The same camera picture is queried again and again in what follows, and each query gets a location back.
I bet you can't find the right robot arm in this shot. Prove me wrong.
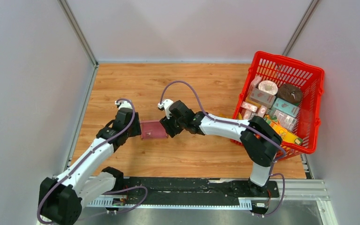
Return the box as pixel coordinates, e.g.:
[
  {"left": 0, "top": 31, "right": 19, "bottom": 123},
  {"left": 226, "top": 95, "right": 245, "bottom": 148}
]
[{"left": 157, "top": 99, "right": 282, "bottom": 196}]

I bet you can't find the orange juice carton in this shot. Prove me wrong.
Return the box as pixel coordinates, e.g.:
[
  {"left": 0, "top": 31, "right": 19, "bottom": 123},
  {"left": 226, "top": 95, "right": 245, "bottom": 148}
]
[{"left": 267, "top": 120, "right": 303, "bottom": 145}]

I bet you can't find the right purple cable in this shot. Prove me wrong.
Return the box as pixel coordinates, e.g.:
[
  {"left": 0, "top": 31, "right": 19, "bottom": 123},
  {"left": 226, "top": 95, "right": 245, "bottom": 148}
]
[{"left": 159, "top": 81, "right": 288, "bottom": 162}]

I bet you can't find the pink grey snack box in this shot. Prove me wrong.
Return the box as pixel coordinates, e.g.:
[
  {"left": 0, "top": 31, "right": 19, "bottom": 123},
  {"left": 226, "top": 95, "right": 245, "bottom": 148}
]
[{"left": 248, "top": 88, "right": 276, "bottom": 108}]

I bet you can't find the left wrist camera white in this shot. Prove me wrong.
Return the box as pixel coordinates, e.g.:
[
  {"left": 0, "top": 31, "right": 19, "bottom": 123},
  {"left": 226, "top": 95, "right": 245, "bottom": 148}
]
[{"left": 114, "top": 100, "right": 134, "bottom": 111}]

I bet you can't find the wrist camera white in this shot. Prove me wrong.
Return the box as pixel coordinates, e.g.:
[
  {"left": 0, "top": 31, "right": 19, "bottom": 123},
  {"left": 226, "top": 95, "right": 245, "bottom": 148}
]
[
  {"left": 114, "top": 100, "right": 134, "bottom": 111},
  {"left": 157, "top": 99, "right": 173, "bottom": 119}
]

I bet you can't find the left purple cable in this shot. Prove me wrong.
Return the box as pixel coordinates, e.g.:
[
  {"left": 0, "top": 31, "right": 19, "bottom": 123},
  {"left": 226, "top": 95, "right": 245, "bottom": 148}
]
[{"left": 36, "top": 98, "right": 136, "bottom": 225}]

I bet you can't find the teal snack box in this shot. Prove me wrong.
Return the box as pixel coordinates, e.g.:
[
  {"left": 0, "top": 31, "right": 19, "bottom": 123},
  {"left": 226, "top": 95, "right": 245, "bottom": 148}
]
[{"left": 271, "top": 98, "right": 300, "bottom": 118}]

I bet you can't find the purple cable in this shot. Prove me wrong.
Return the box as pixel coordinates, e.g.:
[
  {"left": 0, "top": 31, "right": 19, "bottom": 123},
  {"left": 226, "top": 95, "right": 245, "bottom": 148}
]
[
  {"left": 36, "top": 98, "right": 136, "bottom": 225},
  {"left": 159, "top": 81, "right": 288, "bottom": 162}
]

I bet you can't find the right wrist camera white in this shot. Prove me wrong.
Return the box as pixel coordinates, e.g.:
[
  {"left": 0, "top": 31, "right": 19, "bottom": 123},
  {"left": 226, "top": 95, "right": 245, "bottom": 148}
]
[{"left": 157, "top": 99, "right": 173, "bottom": 119}]

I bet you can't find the pink paper box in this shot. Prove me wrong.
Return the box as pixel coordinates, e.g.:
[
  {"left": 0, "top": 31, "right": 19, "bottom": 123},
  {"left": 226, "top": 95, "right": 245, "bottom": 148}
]
[{"left": 140, "top": 120, "right": 168, "bottom": 140}]

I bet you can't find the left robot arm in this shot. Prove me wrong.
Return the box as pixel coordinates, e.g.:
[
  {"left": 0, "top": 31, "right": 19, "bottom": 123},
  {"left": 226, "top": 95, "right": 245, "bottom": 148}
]
[{"left": 37, "top": 100, "right": 141, "bottom": 225}]

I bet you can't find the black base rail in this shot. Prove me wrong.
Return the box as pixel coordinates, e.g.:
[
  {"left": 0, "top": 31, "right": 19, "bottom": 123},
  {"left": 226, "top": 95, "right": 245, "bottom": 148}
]
[{"left": 46, "top": 175, "right": 330, "bottom": 215}]

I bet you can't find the brown chocolate donut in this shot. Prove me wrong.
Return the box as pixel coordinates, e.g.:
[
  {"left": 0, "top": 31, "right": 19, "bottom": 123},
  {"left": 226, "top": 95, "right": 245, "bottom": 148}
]
[{"left": 277, "top": 83, "right": 303, "bottom": 106}]

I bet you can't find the red plastic basket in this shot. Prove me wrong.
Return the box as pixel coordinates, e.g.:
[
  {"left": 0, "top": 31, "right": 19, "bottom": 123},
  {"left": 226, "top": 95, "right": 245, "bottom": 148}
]
[{"left": 232, "top": 51, "right": 325, "bottom": 160}]

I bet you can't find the pink white roll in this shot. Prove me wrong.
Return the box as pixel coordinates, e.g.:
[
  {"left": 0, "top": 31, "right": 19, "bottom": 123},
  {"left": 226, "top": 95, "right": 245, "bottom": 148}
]
[{"left": 258, "top": 80, "right": 278, "bottom": 95}]

